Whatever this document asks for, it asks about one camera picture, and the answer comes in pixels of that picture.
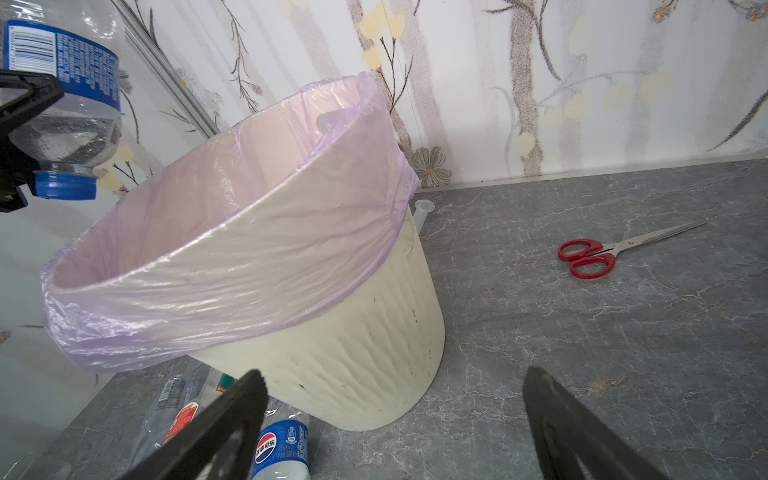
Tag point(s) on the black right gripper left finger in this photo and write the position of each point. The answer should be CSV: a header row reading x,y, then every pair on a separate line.
x,y
221,441

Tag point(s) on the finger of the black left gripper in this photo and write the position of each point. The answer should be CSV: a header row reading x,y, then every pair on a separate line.
x,y
17,169
39,91

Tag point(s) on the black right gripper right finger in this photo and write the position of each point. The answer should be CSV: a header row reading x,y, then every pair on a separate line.
x,y
571,441

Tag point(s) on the blue label bottle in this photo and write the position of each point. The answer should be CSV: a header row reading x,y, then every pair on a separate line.
x,y
78,43

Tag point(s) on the red white label bottle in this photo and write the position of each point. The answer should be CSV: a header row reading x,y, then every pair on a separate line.
x,y
181,400

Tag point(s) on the cream plastic waste bin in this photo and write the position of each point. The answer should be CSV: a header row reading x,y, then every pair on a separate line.
x,y
363,363

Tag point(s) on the pink bin liner bag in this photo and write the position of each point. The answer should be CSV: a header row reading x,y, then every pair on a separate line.
x,y
263,227

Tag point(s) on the Pepsi label bottle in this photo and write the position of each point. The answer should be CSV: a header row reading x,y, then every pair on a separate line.
x,y
282,451

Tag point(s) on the clear plastic syringe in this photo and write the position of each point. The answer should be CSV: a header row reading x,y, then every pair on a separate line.
x,y
422,208

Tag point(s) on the red handled scissors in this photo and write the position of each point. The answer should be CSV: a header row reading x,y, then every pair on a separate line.
x,y
590,259

